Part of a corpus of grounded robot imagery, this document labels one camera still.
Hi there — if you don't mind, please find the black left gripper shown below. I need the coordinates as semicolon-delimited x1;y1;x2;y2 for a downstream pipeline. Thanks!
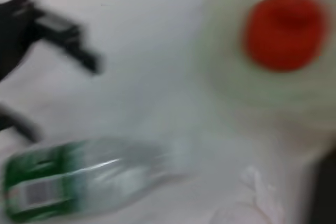
0;0;103;80

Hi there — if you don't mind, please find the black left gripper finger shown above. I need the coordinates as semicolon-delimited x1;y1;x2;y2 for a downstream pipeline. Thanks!
0;103;40;144

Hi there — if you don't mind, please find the clear green-label water bottle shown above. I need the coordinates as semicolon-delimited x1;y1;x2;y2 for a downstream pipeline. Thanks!
2;137;190;222

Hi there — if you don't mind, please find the red orange fruit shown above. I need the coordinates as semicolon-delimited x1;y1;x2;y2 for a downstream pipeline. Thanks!
243;0;330;72

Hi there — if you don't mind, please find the green glass fruit plate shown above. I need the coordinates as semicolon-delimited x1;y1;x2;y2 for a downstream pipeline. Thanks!
196;0;336;130

